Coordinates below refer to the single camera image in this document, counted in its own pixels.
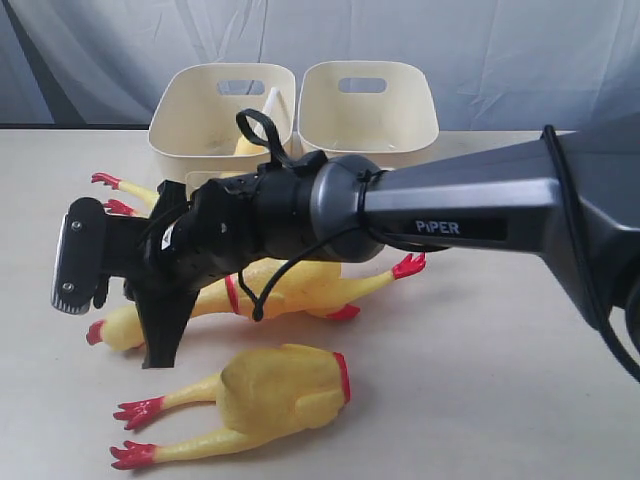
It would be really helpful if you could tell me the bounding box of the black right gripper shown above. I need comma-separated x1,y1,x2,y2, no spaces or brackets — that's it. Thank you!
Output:
102,153,329,369

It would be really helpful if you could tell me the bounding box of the headless yellow chicken body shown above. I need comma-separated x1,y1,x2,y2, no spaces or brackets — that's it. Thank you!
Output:
110,344,351,470

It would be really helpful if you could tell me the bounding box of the yellow rubber chicken whole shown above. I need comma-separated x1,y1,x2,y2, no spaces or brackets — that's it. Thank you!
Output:
86,253,426,351

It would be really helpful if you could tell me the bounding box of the broken chicken head and neck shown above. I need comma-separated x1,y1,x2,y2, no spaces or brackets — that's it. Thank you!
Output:
232,87,281,161

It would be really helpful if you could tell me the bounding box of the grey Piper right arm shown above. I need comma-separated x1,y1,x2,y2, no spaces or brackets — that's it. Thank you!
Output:
104,114,639,375

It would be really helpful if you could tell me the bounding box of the yellow rubber chicken rear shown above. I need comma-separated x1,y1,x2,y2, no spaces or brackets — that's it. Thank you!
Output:
91,172,164,219

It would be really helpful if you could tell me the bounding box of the cream bin marked X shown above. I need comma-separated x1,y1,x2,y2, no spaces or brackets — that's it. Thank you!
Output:
148,63,296,188

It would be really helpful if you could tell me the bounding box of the blue-grey backdrop curtain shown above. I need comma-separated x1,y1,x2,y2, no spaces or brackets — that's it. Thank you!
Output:
1,1,639,130

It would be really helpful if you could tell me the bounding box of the cream bin marked O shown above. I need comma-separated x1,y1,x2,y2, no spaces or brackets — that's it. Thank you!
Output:
297,60,440,165

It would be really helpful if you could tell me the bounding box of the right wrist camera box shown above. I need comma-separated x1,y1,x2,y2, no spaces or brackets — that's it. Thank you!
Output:
51,197,108,315

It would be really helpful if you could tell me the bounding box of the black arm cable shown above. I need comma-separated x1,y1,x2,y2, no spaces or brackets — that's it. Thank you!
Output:
234,108,640,386

